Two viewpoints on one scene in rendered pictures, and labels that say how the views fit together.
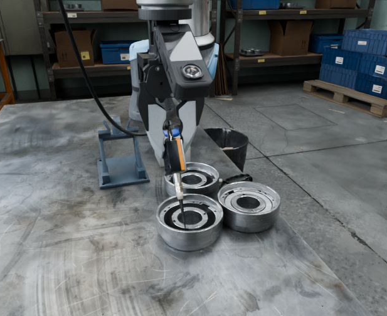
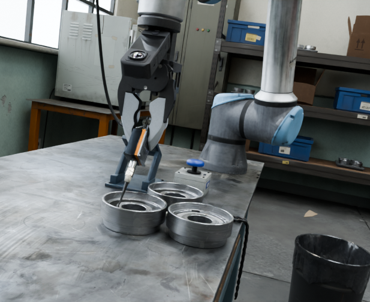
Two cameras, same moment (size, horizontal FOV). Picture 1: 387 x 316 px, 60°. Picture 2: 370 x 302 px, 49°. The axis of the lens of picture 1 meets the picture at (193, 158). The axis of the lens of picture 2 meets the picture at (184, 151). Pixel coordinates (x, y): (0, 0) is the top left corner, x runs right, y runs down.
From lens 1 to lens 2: 0.39 m
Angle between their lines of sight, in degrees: 32
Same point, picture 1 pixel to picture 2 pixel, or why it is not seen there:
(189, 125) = (157, 120)
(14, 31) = (186, 105)
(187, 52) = (148, 45)
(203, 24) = (282, 81)
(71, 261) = (27, 204)
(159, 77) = not seen: hidden behind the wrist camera
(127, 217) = (98, 202)
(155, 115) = (129, 103)
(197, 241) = (119, 219)
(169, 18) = (150, 23)
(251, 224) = (181, 230)
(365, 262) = not seen: outside the picture
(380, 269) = not seen: outside the picture
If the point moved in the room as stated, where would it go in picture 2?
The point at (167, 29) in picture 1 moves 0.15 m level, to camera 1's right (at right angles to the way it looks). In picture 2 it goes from (149, 32) to (235, 39)
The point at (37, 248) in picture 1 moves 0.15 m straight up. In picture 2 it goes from (18, 192) to (25, 110)
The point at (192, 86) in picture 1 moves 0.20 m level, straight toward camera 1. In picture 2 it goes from (130, 63) to (3, 39)
